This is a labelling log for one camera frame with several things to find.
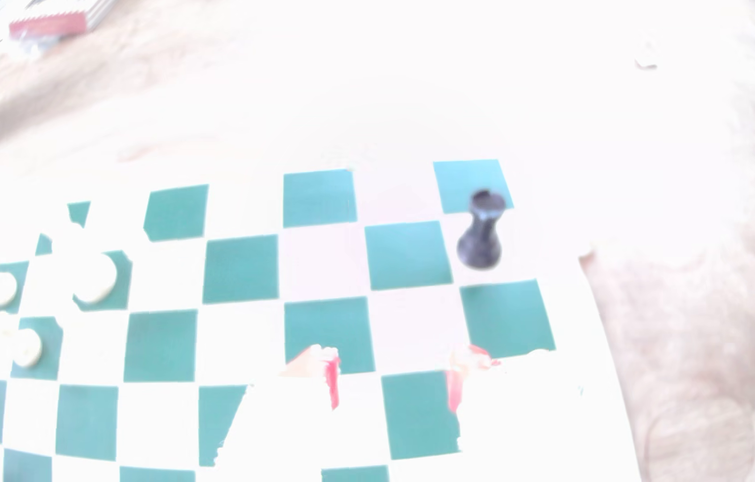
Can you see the white queen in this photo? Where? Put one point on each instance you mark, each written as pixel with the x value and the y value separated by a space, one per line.
pixel 95 278

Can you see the red white book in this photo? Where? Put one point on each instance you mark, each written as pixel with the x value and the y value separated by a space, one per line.
pixel 56 20

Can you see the white pawn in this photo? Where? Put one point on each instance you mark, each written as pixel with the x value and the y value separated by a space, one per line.
pixel 27 348
pixel 2 289

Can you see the white gripper finger with red pad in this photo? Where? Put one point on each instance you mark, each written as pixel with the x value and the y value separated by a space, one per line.
pixel 525 428
pixel 277 428

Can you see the green white chess board mat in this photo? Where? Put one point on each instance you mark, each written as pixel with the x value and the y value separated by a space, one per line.
pixel 407 254

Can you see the black rook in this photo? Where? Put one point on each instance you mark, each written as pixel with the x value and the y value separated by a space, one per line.
pixel 481 231

